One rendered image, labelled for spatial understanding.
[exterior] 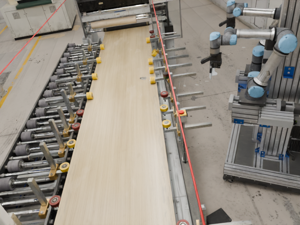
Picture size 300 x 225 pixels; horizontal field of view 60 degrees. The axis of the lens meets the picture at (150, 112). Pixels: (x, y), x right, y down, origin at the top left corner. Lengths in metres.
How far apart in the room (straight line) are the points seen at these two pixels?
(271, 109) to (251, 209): 1.03
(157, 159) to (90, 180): 0.53
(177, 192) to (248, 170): 0.96
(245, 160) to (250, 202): 0.42
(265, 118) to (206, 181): 1.07
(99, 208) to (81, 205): 0.14
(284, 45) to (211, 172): 1.67
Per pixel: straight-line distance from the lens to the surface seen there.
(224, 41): 2.04
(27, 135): 2.88
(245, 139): 3.24
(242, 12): 2.68
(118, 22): 4.83
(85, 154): 2.27
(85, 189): 2.03
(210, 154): 3.32
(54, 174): 2.29
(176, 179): 2.28
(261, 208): 2.93
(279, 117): 2.40
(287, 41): 2.05
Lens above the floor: 2.39
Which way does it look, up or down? 36 degrees down
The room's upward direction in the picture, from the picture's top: 9 degrees counter-clockwise
